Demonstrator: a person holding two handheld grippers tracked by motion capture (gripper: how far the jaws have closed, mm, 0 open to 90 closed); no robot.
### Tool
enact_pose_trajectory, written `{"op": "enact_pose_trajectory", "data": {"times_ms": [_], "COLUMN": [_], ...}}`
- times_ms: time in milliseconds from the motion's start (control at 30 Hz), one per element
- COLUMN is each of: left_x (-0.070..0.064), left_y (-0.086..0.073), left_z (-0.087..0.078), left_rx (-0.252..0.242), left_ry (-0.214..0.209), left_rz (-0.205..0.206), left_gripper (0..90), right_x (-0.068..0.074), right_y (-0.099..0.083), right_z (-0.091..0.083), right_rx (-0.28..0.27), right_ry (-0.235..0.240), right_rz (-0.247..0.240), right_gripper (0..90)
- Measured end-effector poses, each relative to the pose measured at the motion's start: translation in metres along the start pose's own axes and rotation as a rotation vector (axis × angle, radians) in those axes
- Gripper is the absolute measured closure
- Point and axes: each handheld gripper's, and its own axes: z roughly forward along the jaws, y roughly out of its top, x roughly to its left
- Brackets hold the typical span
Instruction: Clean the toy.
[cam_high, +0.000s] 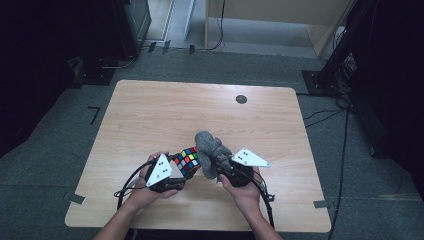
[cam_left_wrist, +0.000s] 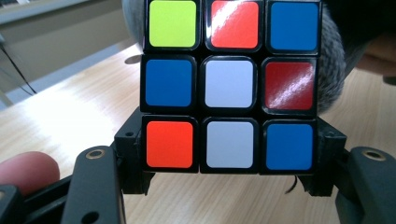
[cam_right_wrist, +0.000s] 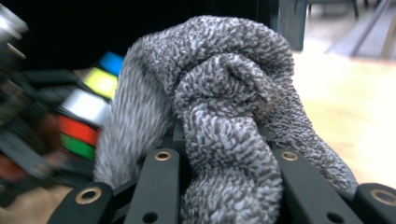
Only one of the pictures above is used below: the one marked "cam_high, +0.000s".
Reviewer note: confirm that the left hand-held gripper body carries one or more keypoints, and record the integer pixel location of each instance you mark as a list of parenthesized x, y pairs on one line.
[(163, 183)]

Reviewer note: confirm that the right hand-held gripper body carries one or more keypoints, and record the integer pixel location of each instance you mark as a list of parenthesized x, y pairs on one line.
[(243, 175)]

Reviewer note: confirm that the multicoloured puzzle cube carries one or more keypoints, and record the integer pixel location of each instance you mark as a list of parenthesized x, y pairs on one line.
[(187, 161)]

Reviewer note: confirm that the grey cloth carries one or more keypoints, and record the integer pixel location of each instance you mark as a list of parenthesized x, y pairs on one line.
[(208, 150)]

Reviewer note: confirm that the person's right hand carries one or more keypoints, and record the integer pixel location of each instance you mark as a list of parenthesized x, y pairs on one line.
[(246, 198)]

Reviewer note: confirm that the person's left hand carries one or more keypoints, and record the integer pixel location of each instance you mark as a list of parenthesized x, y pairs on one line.
[(143, 196)]

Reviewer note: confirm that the person's dark clothing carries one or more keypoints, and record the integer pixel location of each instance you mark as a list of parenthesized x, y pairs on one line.
[(200, 236)]

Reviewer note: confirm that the dark round table grommet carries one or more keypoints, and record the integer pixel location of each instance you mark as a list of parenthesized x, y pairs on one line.
[(241, 99)]

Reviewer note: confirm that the grey tape piece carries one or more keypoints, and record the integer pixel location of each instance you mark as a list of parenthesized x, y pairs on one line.
[(77, 198), (321, 204)]

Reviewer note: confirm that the black angled floor tape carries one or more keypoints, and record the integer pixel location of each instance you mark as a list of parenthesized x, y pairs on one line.
[(96, 115)]

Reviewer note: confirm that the black floor tape strip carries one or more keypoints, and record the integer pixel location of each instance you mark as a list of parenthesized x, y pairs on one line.
[(151, 47), (191, 49), (166, 47)]

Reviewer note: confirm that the black floor plate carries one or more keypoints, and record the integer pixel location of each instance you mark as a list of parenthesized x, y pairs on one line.
[(95, 77)]

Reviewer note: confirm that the black cabinet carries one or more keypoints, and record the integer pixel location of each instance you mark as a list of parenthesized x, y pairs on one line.
[(128, 30)]

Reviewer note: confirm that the white upright panel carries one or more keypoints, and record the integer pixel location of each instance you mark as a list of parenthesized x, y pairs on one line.
[(189, 16)]

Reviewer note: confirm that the black metal stand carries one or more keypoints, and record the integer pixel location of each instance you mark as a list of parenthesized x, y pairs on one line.
[(336, 56)]

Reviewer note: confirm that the dark curtain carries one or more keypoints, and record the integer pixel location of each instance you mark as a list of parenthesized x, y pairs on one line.
[(393, 83), (40, 66)]

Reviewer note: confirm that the light wooden shelf unit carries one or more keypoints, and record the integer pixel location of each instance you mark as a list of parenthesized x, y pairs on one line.
[(266, 10)]

